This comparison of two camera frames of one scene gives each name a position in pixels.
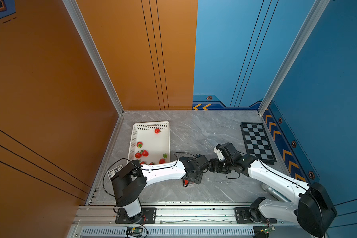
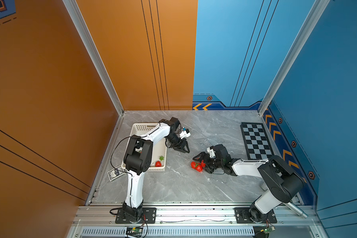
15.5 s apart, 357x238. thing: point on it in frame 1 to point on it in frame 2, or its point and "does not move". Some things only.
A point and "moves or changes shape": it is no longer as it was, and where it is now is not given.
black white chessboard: [257, 142] does not move
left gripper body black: [198, 177] to [174, 140]
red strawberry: [185, 182] moves or changes shape
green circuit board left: [136, 231] does not move
